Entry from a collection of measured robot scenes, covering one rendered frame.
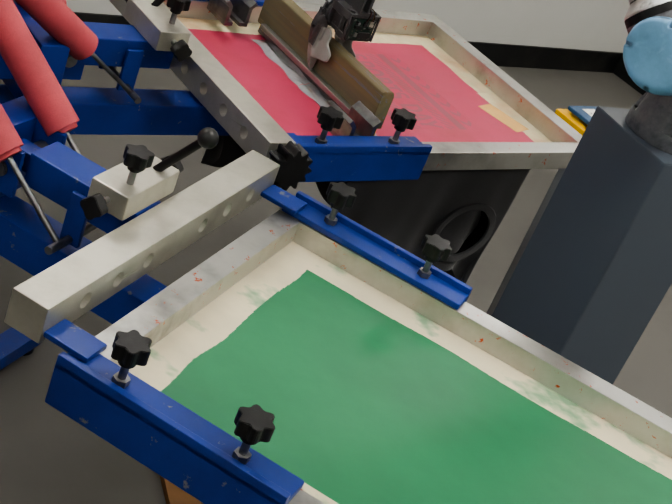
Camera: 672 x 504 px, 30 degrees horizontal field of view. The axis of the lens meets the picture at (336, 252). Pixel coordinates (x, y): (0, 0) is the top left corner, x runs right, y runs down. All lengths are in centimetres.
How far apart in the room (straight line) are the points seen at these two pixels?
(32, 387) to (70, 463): 25
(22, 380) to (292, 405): 149
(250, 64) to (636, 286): 82
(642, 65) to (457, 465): 69
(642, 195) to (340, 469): 80
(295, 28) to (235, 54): 13
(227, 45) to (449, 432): 107
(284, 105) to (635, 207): 65
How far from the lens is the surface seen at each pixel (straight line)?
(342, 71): 231
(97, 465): 281
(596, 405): 180
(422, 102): 252
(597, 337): 222
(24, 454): 279
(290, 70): 242
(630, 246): 211
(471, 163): 232
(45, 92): 175
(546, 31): 601
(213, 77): 207
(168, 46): 210
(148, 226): 161
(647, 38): 192
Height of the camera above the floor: 187
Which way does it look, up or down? 29 degrees down
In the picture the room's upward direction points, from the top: 23 degrees clockwise
